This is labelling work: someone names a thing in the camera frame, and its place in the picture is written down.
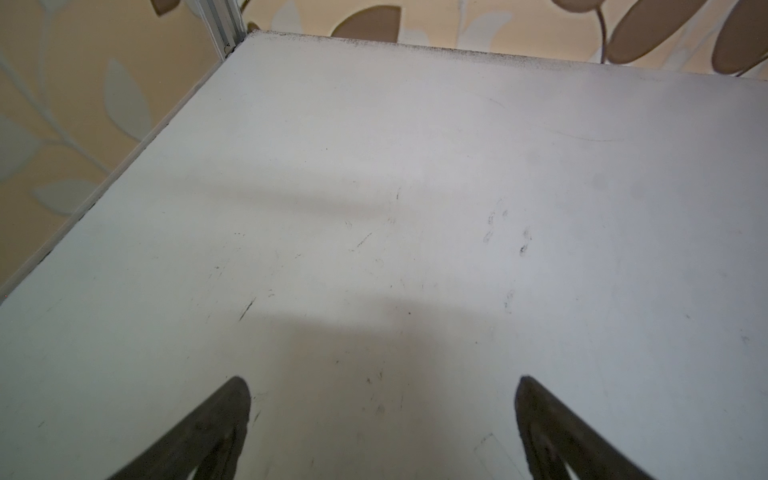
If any aluminium frame post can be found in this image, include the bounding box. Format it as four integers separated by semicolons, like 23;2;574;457
186;0;247;61

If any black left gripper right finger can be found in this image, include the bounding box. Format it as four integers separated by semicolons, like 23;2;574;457
514;376;650;479

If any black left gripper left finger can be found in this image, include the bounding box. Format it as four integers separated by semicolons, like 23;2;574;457
111;376;251;479

